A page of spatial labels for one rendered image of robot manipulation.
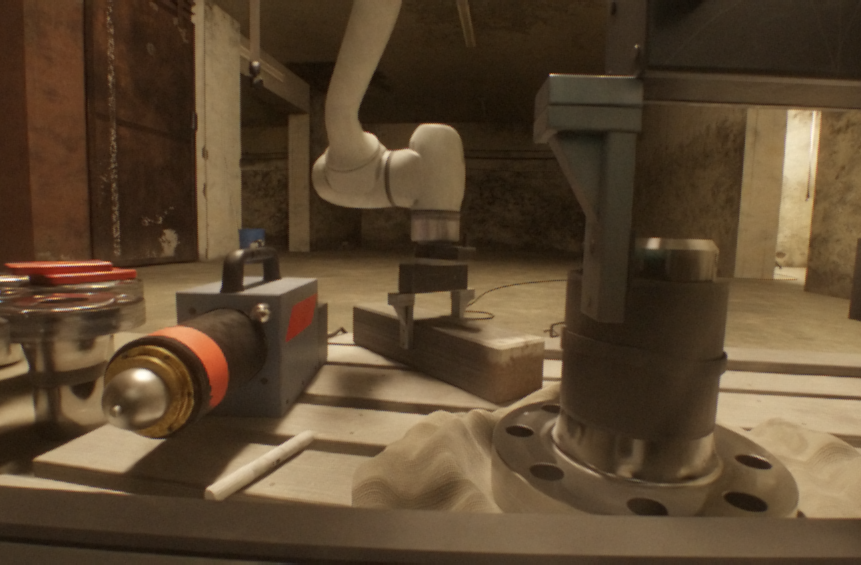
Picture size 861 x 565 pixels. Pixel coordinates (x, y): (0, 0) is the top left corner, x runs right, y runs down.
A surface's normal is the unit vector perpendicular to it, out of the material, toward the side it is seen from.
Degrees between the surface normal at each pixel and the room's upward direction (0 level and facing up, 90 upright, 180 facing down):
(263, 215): 90
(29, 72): 90
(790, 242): 90
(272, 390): 90
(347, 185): 130
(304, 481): 0
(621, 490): 0
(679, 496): 0
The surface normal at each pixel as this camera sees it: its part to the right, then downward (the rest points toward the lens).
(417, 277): 0.61, 0.10
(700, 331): 0.26, 0.11
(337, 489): 0.02, -0.99
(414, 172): -0.38, 0.08
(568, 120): -0.03, 0.11
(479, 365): -0.79, 0.05
